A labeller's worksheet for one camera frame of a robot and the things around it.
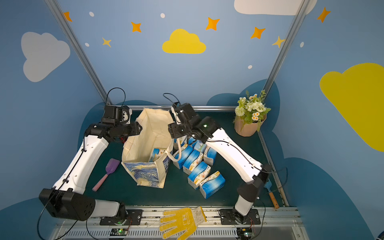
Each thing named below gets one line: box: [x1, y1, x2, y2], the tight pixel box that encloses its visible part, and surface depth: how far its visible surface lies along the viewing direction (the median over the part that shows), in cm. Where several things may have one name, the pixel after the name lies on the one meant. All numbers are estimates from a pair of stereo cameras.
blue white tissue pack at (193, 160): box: [182, 149, 204, 175], surface depth 88 cm
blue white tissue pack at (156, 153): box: [149, 148, 166, 163], surface depth 92 cm
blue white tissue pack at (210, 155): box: [203, 144, 218, 166], surface depth 91 cm
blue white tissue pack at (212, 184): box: [199, 170, 226, 200], surface depth 80 cm
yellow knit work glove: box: [159, 206, 207, 240], surface depth 75 cm
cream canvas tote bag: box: [121, 108, 182, 189], surface depth 81 cm
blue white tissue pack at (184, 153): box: [172, 144, 194, 170], surface depth 92 cm
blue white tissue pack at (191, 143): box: [184, 136, 197, 151], surface depth 94 cm
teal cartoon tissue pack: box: [193, 139, 207, 154], surface depth 92 cm
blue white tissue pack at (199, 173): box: [187, 161, 211, 190], surface depth 83 cm
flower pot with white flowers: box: [232, 89, 271, 137], surface depth 90 cm
